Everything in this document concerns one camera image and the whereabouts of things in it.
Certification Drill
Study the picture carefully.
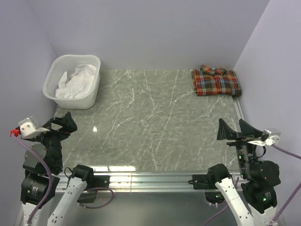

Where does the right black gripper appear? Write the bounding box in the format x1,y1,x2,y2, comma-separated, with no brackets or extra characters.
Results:
216,116,262,177

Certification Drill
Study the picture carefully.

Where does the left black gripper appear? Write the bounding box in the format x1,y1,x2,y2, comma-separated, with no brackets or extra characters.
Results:
30,111,77,170

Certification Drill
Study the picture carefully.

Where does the white long sleeve shirt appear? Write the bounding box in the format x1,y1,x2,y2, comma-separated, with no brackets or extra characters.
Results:
55,64,97,99

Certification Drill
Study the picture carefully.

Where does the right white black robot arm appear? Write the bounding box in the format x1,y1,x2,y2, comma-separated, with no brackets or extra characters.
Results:
207,119,281,226

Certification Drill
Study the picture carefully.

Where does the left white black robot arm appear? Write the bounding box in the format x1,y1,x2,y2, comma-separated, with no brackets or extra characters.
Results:
10,112,95,226

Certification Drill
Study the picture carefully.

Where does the white plastic laundry basket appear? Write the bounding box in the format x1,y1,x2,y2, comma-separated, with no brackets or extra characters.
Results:
42,55,101,109

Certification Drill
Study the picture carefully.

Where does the folded plaid flannel shirt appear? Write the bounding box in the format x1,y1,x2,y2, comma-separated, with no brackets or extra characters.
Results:
191,65,242,97

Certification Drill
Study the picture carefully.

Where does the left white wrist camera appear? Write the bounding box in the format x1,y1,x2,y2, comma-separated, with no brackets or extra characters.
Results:
10,116,50,139

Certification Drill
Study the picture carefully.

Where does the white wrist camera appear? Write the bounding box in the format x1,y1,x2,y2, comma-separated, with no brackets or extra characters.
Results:
248,129,281,146
10,116,50,139

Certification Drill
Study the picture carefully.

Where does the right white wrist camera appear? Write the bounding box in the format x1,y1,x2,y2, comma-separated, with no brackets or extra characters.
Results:
248,129,281,146

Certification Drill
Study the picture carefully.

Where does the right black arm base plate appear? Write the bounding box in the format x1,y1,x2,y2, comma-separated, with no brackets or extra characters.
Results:
188,174,225,206

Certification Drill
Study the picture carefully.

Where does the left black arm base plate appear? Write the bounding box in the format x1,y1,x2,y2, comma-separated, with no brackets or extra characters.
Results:
78,175,110,204

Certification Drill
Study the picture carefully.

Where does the aluminium mounting rail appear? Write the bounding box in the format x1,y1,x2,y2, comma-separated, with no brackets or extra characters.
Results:
53,173,243,194

